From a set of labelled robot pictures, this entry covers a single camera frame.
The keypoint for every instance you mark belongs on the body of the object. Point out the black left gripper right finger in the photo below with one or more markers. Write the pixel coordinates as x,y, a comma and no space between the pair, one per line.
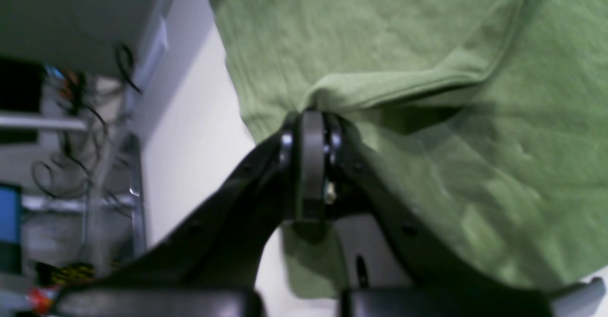
383,243

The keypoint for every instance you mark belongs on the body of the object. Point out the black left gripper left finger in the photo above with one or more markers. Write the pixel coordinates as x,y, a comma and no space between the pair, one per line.
220,244

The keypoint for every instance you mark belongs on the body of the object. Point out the green T-shirt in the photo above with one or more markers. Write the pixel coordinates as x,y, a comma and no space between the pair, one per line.
488,118

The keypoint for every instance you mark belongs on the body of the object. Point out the orange snack packet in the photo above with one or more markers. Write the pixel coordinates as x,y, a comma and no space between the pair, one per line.
42,299

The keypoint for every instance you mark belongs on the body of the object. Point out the blue box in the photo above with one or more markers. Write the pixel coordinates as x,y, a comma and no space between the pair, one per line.
10,213

